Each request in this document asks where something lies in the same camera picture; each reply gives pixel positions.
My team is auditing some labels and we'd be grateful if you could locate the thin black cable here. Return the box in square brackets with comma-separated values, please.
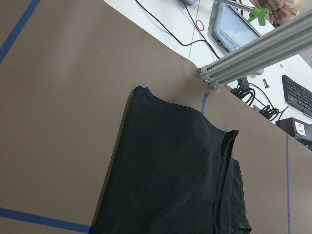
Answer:
[135, 0, 221, 59]

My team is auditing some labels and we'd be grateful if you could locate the black keyboard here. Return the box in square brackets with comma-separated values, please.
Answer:
[281, 75, 312, 116]

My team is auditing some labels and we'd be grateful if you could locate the black printed t-shirt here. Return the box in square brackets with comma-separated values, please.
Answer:
[94, 87, 252, 234]

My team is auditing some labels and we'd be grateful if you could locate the metal stand with green tip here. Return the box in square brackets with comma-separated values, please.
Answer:
[217, 0, 270, 26]

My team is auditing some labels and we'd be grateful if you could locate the seated person beige shirt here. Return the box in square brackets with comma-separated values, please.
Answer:
[250, 0, 309, 28]

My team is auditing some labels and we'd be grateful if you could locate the aluminium frame post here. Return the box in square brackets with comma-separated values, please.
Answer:
[199, 10, 312, 90]

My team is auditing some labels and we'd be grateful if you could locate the blue teach pendant tablet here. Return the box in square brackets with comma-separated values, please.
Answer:
[208, 1, 261, 53]

